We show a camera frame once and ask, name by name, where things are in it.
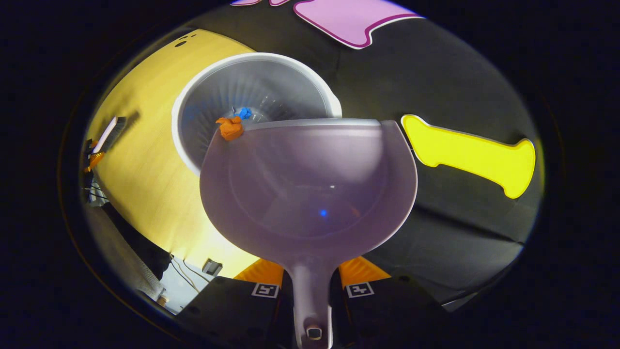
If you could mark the grey cloth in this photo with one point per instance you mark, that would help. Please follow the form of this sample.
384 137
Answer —
126 257

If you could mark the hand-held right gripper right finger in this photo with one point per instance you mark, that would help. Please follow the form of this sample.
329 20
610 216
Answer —
378 315

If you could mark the blue paper scrap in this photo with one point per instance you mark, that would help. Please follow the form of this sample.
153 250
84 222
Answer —
245 113

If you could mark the orange paper scrap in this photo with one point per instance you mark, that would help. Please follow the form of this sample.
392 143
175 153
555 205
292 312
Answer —
231 129

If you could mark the small pink broom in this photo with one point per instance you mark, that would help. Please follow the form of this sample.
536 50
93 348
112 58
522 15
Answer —
110 135

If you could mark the white ribbed garbage bin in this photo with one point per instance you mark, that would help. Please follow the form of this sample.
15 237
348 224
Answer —
252 87

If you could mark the pink dustpan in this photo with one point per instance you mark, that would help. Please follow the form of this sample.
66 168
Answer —
310 194

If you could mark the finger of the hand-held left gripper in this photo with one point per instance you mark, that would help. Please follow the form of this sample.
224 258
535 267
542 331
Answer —
95 161

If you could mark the small grey box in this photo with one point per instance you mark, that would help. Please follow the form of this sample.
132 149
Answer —
212 267

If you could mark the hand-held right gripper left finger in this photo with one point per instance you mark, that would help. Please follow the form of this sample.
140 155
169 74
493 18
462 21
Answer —
242 315

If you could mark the wooden desktop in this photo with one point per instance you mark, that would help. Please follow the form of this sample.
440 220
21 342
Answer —
145 169

